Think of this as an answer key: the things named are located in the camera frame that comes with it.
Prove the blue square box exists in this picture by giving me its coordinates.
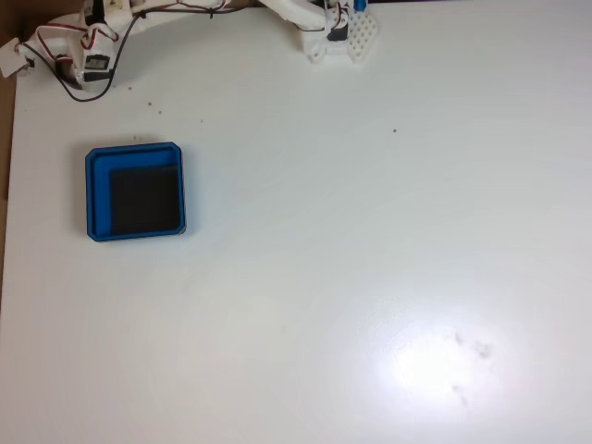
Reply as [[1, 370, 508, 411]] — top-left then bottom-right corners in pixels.
[[84, 141, 189, 243]]

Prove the red white servo cable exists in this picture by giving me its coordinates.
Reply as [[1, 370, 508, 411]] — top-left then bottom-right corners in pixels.
[[35, 0, 232, 56]]

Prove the white square camera box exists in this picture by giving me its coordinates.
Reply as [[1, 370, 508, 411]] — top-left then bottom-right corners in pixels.
[[0, 38, 28, 79]]

